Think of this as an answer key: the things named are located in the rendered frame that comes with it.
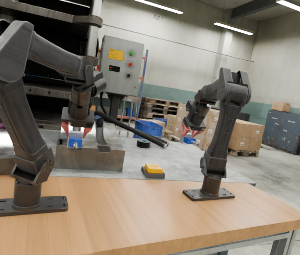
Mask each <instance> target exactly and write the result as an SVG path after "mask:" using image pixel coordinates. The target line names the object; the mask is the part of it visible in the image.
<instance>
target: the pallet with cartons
mask: <svg viewBox="0 0 300 255"><path fill-rule="evenodd" d="M264 129H265V126H264V125H260V124H256V123H251V122H247V121H243V120H239V119H236V122H235V125H234V128H233V131H232V135H231V138H230V141H229V145H228V150H230V152H228V154H229V155H232V156H237V155H238V154H240V155H242V156H245V157H249V156H248V155H249V154H250V155H253V156H255V157H258V154H259V150H260V147H261V142H262V137H263V133H264ZM250 152H251V153H250Z"/></svg>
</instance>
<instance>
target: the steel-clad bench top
mask: <svg viewBox="0 0 300 255"><path fill-rule="evenodd" d="M39 131H40V133H41V136H42V137H43V139H44V140H45V142H46V143H47V146H48V147H51V148H52V151H53V153H54V156H55V154H56V145H57V142H58V139H59V137H60V132H59V131H48V130H39ZM117 140H118V142H119V143H120V144H121V145H122V146H123V148H124V149H125V157H124V163H123V170H122V172H119V171H97V170H85V169H62V168H53V170H52V172H51V173H50V175H49V176H50V177H78V178H107V179H136V180H165V181H194V182H203V179H204V175H203V174H202V173H201V168H200V159H201V157H203V156H204V152H203V151H202V150H200V149H198V148H197V147H195V146H193V145H192V144H191V145H186V144H181V143H180V142H169V145H168V146H166V148H163V147H161V146H159V145H156V144H154V143H152V142H150V146H149V148H140V147H137V146H136V145H137V140H139V139H136V138H125V137H117ZM146 163H147V164H158V165H159V166H160V167H161V168H162V169H163V172H164V173H165V178H164V179H155V178H146V177H145V176H144V174H143V173H142V171H141V167H142V166H145V164H146ZM221 182H223V183H248V184H257V183H256V182H254V181H252V180H251V179H249V178H247V177H246V176H244V175H242V174H240V173H239V172H237V171H235V170H234V169H232V168H230V167H229V166H227V177H226V179H225V178H222V180H221Z"/></svg>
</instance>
